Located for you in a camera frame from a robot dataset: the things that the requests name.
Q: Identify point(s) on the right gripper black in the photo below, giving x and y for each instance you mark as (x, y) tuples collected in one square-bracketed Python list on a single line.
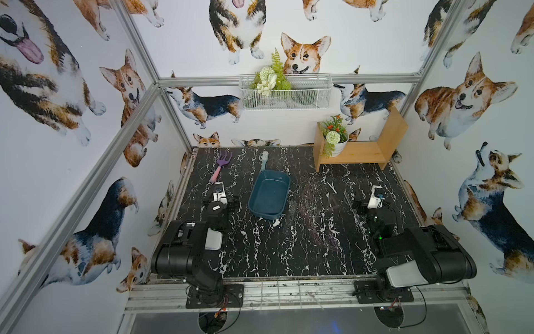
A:
[(365, 207)]

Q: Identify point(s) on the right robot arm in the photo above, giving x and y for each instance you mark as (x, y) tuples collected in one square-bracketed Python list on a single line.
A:
[(436, 255)]

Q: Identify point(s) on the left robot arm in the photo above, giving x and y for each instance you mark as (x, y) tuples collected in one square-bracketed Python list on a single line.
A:
[(180, 252)]

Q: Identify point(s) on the teal plastic storage box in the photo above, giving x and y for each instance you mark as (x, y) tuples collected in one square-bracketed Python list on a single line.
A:
[(269, 195)]

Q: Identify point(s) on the purple pink toy fork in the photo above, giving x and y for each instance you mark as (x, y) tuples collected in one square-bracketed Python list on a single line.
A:
[(223, 160)]

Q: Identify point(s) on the wooden corner shelf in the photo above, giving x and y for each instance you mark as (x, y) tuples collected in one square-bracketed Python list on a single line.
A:
[(365, 152)]

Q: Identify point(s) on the potted flower white pot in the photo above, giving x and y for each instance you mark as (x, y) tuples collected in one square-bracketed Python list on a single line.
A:
[(335, 135)]

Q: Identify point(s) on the white green artificial flowers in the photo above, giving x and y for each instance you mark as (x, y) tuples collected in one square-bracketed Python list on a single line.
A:
[(271, 79)]

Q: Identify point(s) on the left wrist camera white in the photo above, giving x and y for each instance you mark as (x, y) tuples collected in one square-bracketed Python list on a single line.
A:
[(219, 194)]

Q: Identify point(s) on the light teal brush handle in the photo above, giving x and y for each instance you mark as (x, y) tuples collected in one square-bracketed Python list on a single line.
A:
[(264, 159)]

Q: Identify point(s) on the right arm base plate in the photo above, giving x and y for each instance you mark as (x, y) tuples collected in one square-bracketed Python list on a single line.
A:
[(381, 292)]

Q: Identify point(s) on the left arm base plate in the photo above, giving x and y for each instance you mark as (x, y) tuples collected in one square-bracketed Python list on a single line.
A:
[(226, 296)]

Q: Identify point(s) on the white wire wall basket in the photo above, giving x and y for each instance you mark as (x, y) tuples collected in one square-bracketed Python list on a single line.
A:
[(298, 92)]

